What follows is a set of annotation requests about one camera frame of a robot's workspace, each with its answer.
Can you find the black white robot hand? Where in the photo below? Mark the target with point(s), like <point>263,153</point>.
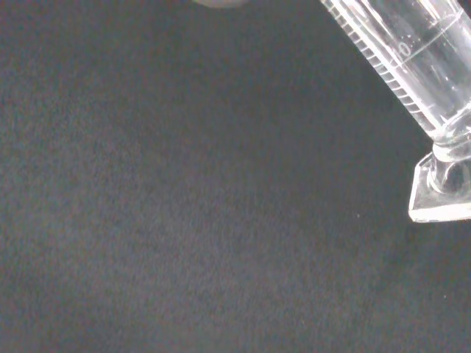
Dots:
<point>221,3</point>

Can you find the black cloth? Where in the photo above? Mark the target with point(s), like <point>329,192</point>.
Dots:
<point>184,202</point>

